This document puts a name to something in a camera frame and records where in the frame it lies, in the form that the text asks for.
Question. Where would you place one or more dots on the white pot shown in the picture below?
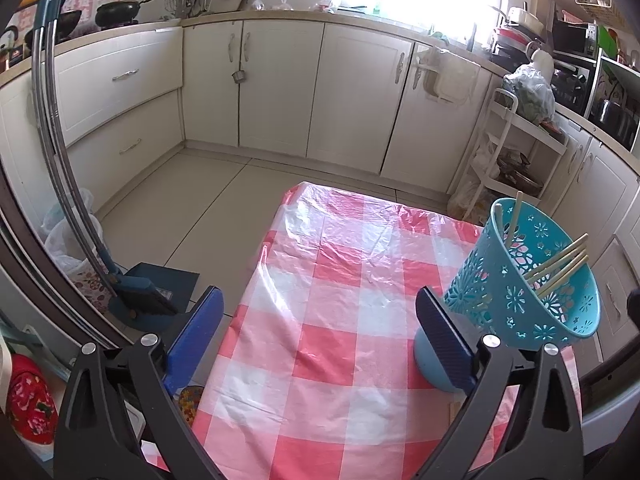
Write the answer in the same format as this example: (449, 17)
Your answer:
(525, 20)

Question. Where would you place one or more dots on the white hanging tote bag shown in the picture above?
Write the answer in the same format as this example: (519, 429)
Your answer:
(450, 80)

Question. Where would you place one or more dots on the red floral cloth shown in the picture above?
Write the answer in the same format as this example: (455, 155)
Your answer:
(30, 400)

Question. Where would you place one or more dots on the white thermos jug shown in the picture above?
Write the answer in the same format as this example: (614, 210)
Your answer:
(542, 62)

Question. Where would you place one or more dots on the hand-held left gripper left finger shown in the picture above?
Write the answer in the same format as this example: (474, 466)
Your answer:
(192, 345)

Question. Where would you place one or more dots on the blue dustpan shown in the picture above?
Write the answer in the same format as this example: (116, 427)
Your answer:
(170, 280)

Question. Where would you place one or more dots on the blue perforated plastic basket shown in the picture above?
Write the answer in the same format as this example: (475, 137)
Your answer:
(590, 300)

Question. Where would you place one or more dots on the black stock pot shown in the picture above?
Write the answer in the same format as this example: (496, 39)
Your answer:
(615, 120)

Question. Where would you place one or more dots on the green plastic board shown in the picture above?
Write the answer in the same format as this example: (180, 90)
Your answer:
(607, 42)

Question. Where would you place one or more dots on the black wok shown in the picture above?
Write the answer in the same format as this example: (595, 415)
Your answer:
(117, 12)

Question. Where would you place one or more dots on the black microwave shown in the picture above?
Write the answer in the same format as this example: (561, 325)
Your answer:
(572, 37)

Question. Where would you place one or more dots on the black toaster oven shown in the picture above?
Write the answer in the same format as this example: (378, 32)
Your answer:
(575, 85)

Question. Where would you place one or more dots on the bundle of wooden chopsticks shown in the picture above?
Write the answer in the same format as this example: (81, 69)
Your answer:
(560, 266)

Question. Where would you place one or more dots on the small hanging metal cup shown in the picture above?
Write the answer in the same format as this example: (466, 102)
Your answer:
(238, 76)

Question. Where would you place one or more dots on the white kitchen base cabinets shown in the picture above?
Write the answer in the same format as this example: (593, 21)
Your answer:
(280, 90)

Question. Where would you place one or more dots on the dark pot with lid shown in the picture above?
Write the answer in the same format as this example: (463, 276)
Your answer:
(520, 175)

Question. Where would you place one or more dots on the plastic bag of greens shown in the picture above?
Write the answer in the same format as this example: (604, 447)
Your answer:
(530, 95)

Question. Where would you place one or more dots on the black frying pan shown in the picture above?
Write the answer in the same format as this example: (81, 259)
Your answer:
(65, 22)

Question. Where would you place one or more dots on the white plastic floor bag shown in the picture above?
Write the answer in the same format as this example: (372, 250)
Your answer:
(65, 245)

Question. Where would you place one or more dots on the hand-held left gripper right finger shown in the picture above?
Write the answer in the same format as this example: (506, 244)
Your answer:
(445, 340)

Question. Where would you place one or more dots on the white rolling cart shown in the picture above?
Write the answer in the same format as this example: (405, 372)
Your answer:
(505, 125)

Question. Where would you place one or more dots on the white countertop shelf rack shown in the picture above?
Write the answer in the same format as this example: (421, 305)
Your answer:
(595, 90)

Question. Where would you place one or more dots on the red white checkered tablecloth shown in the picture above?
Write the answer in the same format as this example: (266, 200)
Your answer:
(340, 310)

